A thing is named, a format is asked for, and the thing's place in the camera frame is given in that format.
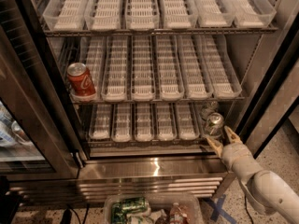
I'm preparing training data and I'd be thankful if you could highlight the silver green 7up can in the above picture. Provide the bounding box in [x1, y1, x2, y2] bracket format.
[204, 112, 224, 138]

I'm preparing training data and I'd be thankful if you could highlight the bottom shelf tray six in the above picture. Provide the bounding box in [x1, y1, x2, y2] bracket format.
[195, 103, 221, 139]

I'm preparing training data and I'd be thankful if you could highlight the middle shelf tray one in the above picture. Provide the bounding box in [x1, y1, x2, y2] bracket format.
[71, 36, 106, 102]

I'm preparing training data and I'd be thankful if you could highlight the bottom shelf tray four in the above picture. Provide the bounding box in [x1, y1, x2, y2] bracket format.
[156, 103, 177, 141]

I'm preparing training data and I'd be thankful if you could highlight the shelf tray two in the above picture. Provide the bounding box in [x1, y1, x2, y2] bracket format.
[112, 104, 131, 142]
[84, 0, 122, 31]
[101, 36, 128, 102]

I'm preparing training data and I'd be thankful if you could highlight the bottom shelf tray one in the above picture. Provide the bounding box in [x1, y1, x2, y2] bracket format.
[89, 104, 112, 140]

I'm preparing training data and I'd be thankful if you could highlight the middle shelf tray six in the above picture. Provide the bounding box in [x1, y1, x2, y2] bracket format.
[200, 35, 242, 99]

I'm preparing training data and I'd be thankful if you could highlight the middle shelf tray two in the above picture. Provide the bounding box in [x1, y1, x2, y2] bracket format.
[101, 36, 128, 102]

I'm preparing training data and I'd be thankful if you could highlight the top shelf tray four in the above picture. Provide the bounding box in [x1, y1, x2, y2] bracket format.
[159, 0, 198, 29]

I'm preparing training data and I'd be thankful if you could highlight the bottom shelf tray two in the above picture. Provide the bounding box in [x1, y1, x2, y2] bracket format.
[112, 104, 131, 142]

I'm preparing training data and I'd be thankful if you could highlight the clear plastic bin on floor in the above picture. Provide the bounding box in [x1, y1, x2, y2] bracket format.
[104, 192, 202, 224]

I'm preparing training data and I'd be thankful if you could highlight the shelf tray three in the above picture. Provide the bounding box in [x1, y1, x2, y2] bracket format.
[131, 35, 155, 101]
[125, 0, 160, 30]
[135, 104, 154, 142]

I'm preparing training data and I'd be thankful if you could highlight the green can in bin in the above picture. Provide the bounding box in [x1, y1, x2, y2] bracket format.
[110, 197, 150, 224]

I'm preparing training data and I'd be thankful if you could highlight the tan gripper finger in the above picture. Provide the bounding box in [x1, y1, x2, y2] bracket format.
[206, 137, 223, 158]
[224, 126, 241, 144]

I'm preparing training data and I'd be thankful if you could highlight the red coca-cola can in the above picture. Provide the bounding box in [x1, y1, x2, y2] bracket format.
[67, 63, 95, 96]

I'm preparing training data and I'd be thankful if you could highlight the top shelf tray one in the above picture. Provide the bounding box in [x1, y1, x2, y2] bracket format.
[43, 0, 88, 31]

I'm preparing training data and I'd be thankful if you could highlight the middle shelf tray three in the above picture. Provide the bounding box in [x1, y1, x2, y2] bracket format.
[131, 35, 155, 101]

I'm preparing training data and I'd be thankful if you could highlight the middle shelf tray five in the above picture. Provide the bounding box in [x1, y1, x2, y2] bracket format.
[178, 35, 213, 100]

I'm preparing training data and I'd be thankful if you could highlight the red bottle in bin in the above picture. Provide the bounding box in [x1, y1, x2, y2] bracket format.
[169, 203, 188, 224]

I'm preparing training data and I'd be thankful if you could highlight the bottom shelf tray five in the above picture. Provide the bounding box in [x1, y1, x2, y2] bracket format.
[175, 103, 199, 140]

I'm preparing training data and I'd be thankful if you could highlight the shelf tray five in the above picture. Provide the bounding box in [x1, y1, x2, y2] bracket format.
[178, 35, 213, 100]
[194, 0, 235, 27]
[175, 103, 199, 140]

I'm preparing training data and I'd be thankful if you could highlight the middle shelf tray four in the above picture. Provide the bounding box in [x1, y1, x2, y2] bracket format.
[155, 36, 184, 101]

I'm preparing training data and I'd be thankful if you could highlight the top shelf tray two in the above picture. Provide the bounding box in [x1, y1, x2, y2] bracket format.
[84, 0, 122, 31]

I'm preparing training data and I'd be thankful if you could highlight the black cable on floor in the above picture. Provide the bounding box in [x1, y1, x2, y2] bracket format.
[243, 196, 255, 224]

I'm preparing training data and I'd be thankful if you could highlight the right fridge door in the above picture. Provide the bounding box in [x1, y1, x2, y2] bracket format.
[226, 0, 299, 156]

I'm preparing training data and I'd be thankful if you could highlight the bottom shelf tray three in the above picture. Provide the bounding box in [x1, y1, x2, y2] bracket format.
[135, 104, 154, 142]

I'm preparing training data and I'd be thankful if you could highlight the top shelf tray six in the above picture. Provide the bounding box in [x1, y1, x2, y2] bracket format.
[230, 0, 277, 28]

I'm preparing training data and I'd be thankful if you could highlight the top shelf tray five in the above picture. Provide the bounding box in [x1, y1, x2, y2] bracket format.
[194, 0, 235, 27]

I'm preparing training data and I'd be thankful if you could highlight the left glass fridge door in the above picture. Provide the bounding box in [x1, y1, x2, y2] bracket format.
[0, 0, 81, 182]

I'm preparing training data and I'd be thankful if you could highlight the silver can behind 7up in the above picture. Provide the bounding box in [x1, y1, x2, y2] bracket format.
[200, 101, 219, 120]

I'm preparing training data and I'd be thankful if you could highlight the shelf tray four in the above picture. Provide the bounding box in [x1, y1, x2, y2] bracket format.
[156, 103, 177, 141]
[155, 36, 184, 101]
[159, 0, 198, 29]

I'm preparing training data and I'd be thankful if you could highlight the top shelf tray three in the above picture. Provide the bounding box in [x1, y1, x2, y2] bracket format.
[125, 0, 160, 30]

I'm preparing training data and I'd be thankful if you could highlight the shelf tray one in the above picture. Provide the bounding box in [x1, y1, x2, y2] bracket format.
[89, 104, 112, 140]
[71, 36, 106, 102]
[43, 0, 88, 31]

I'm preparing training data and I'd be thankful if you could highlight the shelf tray six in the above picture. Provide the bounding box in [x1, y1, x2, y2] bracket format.
[200, 35, 242, 99]
[230, 0, 277, 28]
[195, 103, 221, 139]

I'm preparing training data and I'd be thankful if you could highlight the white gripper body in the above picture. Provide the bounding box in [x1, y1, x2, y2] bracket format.
[221, 143, 253, 175]

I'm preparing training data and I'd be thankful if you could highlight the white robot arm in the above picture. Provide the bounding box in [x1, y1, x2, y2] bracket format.
[206, 126, 299, 224]

